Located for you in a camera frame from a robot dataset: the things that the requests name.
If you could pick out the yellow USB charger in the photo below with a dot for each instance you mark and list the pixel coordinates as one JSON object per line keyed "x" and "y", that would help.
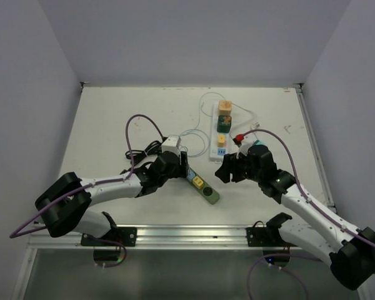
{"x": 198, "y": 182}

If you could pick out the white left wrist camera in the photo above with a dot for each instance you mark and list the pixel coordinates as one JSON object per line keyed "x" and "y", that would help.
{"x": 171, "y": 144}

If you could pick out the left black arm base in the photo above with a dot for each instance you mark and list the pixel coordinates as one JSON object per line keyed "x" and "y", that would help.
{"x": 121, "y": 235}

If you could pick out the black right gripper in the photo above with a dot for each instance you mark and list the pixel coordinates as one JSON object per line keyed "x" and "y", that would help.
{"x": 229, "y": 166}

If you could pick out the light blue USB charger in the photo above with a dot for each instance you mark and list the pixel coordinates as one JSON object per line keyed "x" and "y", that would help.
{"x": 190, "y": 176}

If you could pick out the orange cube socket adapter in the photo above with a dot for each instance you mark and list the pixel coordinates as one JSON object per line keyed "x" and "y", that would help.
{"x": 225, "y": 107}

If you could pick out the dark green cube adapter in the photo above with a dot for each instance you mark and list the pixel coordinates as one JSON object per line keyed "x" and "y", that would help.
{"x": 223, "y": 124}

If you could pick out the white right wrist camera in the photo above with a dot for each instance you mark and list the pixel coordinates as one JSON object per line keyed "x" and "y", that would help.
{"x": 243, "y": 143}

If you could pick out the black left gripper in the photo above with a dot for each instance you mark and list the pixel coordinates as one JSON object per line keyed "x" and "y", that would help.
{"x": 181, "y": 169}

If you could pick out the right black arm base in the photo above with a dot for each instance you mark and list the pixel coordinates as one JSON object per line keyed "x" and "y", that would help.
{"x": 264, "y": 236}

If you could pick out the small yellow plug on strip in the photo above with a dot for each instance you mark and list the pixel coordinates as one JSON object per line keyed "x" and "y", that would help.
{"x": 221, "y": 140}

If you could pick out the green power strip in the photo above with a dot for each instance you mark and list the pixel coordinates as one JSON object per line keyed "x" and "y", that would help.
{"x": 207, "y": 192}

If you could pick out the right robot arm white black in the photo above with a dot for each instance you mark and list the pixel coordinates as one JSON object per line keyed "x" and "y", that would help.
{"x": 348, "y": 250}

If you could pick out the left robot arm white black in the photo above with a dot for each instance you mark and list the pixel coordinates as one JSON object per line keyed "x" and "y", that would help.
{"x": 64, "y": 207}

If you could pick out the aluminium mounting rail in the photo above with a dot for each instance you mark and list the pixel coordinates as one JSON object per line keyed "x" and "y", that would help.
{"x": 216, "y": 237}

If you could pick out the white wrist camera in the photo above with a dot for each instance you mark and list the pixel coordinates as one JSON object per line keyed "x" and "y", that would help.
{"x": 171, "y": 144}
{"x": 243, "y": 143}

